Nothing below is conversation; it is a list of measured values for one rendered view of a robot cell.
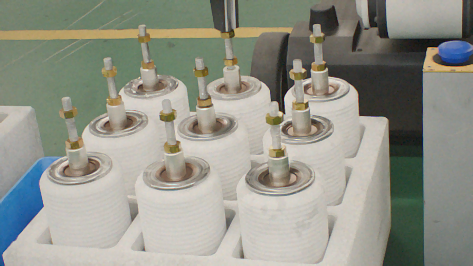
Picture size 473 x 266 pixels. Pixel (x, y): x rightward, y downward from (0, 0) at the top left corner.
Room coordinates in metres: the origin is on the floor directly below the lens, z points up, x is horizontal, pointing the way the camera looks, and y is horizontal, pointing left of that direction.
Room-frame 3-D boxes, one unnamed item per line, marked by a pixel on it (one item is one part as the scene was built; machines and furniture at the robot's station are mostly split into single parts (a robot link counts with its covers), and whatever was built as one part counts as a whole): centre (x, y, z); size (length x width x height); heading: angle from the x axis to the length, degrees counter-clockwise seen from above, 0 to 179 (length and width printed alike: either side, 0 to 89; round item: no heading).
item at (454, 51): (0.96, -0.27, 0.32); 0.04 x 0.04 x 0.02
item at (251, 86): (1.10, -0.01, 0.25); 0.08 x 0.08 x 0.01
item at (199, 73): (0.98, 0.03, 0.32); 0.02 x 0.02 x 0.01; 67
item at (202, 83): (0.98, 0.03, 0.30); 0.01 x 0.01 x 0.08
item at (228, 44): (1.10, -0.01, 0.31); 0.01 x 0.01 x 0.08
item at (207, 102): (0.98, 0.03, 0.29); 0.02 x 0.02 x 0.01; 67
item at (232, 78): (1.10, -0.01, 0.26); 0.02 x 0.02 x 0.03
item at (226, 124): (0.98, 0.03, 0.25); 0.08 x 0.08 x 0.01
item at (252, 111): (1.10, -0.01, 0.16); 0.10 x 0.10 x 0.18
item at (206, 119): (0.98, 0.03, 0.26); 0.02 x 0.02 x 0.03
